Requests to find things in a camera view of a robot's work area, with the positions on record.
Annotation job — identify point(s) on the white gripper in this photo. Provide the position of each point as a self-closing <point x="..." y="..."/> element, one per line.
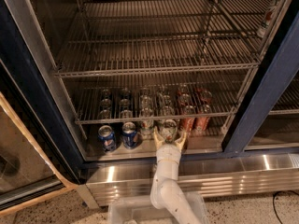
<point x="168" y="153"/>

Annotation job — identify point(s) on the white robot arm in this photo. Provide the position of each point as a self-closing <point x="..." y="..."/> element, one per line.
<point x="165" y="191"/>

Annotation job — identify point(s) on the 7up can behind picked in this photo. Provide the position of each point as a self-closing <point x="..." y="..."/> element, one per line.
<point x="165" y="112"/>

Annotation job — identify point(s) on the red cola can left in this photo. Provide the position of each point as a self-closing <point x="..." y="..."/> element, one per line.
<point x="187" y="123"/>

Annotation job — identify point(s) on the red cola can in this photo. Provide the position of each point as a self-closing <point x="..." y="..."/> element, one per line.
<point x="187" y="123"/>
<point x="201" y="123"/>

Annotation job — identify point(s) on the red cola can right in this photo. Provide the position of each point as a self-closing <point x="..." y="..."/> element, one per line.
<point x="201" y="123"/>

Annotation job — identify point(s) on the blue pepsi can right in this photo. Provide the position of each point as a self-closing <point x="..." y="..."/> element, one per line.
<point x="129" y="135"/>

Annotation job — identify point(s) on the blue pepsi can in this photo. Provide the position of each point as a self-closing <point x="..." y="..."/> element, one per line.
<point x="107" y="138"/>
<point x="129" y="135"/>

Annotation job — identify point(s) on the blue pepsi can left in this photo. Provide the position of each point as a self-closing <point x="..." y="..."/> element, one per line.
<point x="107" y="138"/>

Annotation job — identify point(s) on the steel fridge base grille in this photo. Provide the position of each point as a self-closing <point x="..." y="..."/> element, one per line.
<point x="211" y="178"/>

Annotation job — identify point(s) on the glass fridge door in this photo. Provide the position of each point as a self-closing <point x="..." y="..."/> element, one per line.
<point x="27" y="175"/>

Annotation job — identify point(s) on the bottle on upper shelf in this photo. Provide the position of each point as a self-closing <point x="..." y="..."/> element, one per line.
<point x="267" y="17"/>

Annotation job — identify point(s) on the clear plastic bin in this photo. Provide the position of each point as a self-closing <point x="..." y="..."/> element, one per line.
<point x="139" y="210"/>

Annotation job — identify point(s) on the middle wire shelf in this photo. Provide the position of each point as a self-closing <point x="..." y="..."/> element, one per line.
<point x="121" y="98"/>

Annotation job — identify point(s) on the wire shelf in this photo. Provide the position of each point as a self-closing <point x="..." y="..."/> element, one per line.
<point x="126" y="37"/>
<point x="121" y="98"/>

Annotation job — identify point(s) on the blue fridge centre post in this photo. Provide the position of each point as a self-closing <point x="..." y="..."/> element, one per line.
<point x="276" y="79"/>

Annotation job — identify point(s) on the upper wire shelf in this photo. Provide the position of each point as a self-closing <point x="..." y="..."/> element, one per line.
<point x="126" y="37"/>

